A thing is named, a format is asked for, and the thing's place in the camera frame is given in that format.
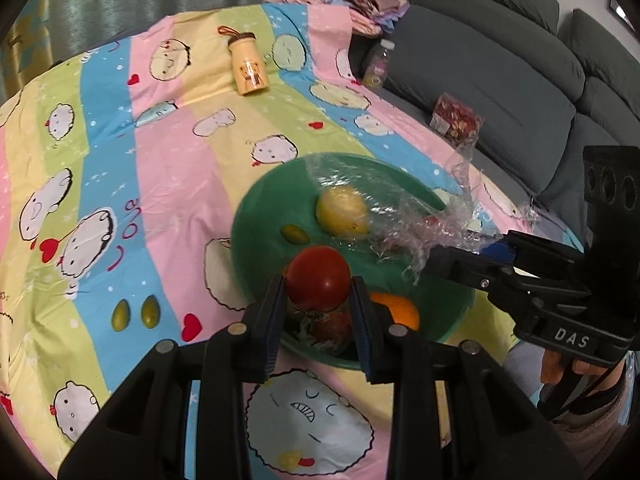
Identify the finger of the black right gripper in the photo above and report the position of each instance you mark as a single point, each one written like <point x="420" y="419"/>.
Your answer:
<point x="465" y="268"/>
<point x="536" y="255"/>

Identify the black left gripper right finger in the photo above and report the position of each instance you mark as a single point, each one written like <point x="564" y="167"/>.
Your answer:
<point x="456" y="413"/>

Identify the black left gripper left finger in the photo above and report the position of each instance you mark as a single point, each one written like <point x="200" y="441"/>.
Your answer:
<point x="140" y="433"/>

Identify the orange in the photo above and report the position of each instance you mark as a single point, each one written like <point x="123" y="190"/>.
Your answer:
<point x="401" y="308"/>

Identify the clear plastic wrap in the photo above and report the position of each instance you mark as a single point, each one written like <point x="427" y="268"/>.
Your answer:
<point x="405" y="224"/>

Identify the yellow grapefruit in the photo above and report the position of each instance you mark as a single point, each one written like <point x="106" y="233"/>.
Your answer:
<point x="342" y="212"/>

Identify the red tomato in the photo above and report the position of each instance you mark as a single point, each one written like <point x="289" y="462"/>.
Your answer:
<point x="318" y="279"/>

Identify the plastic-wrapped red fruits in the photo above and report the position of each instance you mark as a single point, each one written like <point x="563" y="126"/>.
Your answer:
<point x="327" y="331"/>

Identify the small green-orange fruit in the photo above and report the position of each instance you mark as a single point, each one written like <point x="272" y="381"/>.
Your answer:
<point x="295" y="235"/>

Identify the person's right hand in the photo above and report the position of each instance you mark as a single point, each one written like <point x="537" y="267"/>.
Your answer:
<point x="552" y="371"/>

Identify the green plastic bowl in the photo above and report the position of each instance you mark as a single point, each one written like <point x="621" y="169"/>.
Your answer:
<point x="288" y="195"/>

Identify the small green fruit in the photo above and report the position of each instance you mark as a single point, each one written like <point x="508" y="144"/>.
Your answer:
<point x="121" y="316"/>
<point x="150" y="312"/>

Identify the red patterned box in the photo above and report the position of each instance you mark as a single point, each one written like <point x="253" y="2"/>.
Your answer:
<point x="455" y="121"/>

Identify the clear plastic bottle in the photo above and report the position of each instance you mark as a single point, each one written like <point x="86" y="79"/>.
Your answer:
<point x="377" y="69"/>

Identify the grey sofa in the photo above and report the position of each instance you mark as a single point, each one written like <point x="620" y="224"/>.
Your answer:
<point x="545" y="86"/>

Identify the colourful cartoon bed sheet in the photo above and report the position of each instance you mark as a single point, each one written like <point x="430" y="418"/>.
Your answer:
<point x="121" y="171"/>

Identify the yellow cartoon bottle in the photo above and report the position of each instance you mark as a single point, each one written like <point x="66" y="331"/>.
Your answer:
<point x="248" y="66"/>

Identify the yellow patterned curtain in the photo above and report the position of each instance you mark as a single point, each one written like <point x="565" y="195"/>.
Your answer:
<point x="26" y="52"/>

